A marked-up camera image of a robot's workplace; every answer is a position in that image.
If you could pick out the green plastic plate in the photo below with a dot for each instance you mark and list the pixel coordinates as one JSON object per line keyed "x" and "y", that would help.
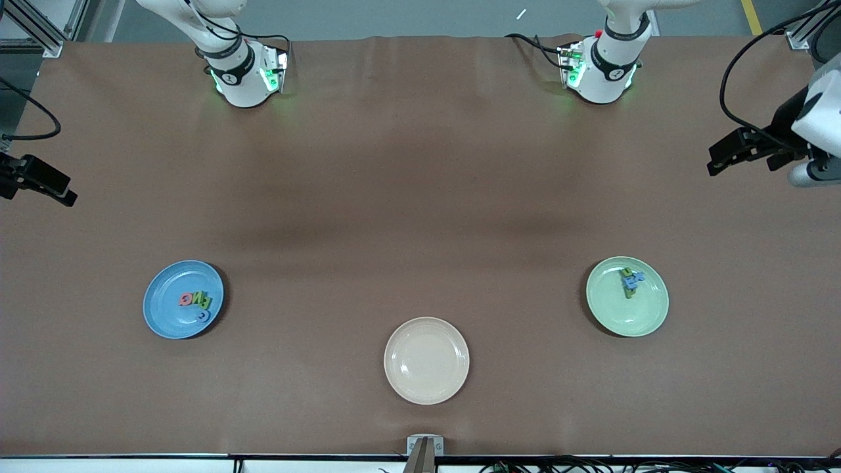
{"x": 624, "y": 318}

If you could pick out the white table edge rail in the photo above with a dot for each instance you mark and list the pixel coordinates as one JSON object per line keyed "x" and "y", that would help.
{"x": 131, "y": 465}

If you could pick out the blue foam letter t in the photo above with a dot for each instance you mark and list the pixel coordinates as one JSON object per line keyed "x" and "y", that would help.
{"x": 637, "y": 278}

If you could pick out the green foam letter N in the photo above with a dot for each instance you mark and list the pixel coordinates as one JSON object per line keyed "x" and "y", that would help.
{"x": 208, "y": 300}

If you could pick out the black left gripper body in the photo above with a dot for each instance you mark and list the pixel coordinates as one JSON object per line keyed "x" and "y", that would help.
{"x": 781, "y": 126}

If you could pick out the beige plastic plate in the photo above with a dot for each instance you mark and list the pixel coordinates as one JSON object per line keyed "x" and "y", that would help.
{"x": 427, "y": 361}

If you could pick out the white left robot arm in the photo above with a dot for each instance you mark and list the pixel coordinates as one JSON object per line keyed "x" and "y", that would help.
{"x": 608, "y": 72}

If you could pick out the aluminium frame profile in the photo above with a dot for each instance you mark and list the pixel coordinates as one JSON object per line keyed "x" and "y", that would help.
{"x": 798, "y": 36}
{"x": 39, "y": 29}

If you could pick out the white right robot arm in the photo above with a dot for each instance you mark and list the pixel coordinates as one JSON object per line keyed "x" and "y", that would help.
{"x": 240, "y": 72}

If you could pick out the blue foam letter G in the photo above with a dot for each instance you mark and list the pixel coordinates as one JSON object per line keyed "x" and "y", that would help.
{"x": 200, "y": 318}

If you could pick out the pink foam letter Q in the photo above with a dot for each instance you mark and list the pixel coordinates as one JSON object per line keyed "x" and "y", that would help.
{"x": 181, "y": 301}

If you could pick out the blue foam letter e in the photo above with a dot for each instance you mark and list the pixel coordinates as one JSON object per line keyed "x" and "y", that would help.
{"x": 631, "y": 286}

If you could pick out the blue plastic plate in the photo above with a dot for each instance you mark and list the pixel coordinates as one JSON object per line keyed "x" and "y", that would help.
{"x": 164, "y": 315}

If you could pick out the brown table cover mat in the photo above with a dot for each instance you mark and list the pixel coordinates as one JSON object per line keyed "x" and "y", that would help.
{"x": 197, "y": 407}

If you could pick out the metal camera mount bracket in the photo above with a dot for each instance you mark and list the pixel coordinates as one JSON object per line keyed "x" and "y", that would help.
{"x": 424, "y": 450}

